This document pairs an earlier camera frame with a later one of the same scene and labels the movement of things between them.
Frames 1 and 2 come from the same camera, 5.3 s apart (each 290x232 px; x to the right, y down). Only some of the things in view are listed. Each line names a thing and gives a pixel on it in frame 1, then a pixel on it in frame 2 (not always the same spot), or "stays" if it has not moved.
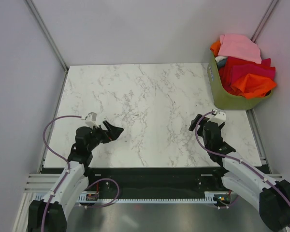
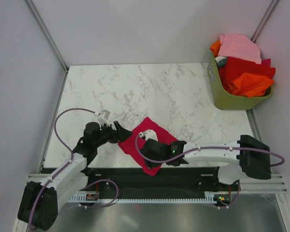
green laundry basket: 224,100 stays
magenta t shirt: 239,72 → 129,144
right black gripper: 192,127 → 150,166
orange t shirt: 253,86 stays
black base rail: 158,182 stays
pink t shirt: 239,47 stays
